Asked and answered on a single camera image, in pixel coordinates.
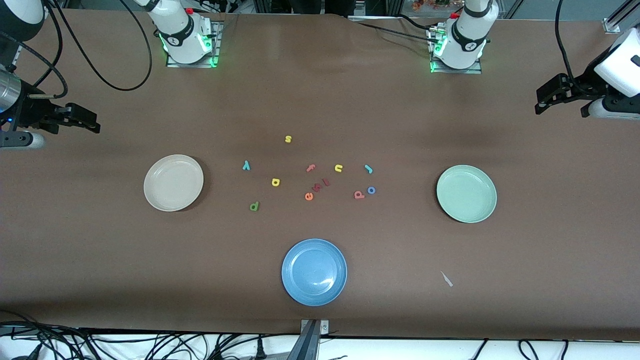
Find beige brown plate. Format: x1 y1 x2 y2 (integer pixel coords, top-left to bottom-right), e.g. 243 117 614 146
143 154 205 212

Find light green plate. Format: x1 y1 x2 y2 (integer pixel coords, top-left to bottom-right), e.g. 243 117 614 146
436 164 498 224

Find orange artificial plant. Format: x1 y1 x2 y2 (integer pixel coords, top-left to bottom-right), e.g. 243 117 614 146
412 0 451 12

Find blue plate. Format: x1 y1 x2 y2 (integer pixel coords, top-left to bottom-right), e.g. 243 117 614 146
281 238 348 307

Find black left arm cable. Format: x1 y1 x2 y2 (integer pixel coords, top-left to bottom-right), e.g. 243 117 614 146
554 0 581 93

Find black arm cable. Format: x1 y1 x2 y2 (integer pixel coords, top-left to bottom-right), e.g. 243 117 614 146
554 0 581 93
15 0 153 99

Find aluminium frame profile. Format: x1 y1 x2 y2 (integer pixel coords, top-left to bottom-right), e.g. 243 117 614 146
602 0 640 34

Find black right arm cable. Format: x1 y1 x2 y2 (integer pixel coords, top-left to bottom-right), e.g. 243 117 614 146
15 0 153 99

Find black table cable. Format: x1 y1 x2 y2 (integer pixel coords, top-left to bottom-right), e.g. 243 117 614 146
397 14 433 32
356 22 437 45

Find black aluminium frame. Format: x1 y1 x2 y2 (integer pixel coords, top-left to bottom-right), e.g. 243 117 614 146
252 0 403 16

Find grey metal post bracket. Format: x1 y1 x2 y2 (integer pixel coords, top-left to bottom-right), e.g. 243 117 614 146
287 319 330 360

